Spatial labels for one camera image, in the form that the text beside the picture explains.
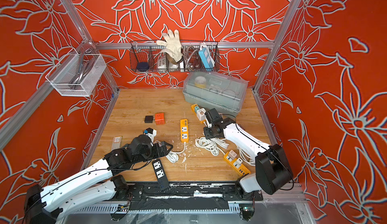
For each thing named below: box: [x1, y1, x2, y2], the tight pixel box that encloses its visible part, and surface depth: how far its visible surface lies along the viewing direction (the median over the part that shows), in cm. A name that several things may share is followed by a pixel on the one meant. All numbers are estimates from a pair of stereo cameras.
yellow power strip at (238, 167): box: [223, 151, 251, 177], surface depth 81 cm
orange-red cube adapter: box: [154, 112, 166, 126], surface depth 99 cm
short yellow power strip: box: [180, 118, 189, 143], surface depth 94 cm
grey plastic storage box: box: [182, 71, 249, 117], surface depth 98 cm
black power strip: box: [151, 158, 170, 191], surface depth 77 cm
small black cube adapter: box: [144, 115, 154, 124], surface depth 102 cm
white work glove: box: [156, 29, 183, 65], surface depth 90 cm
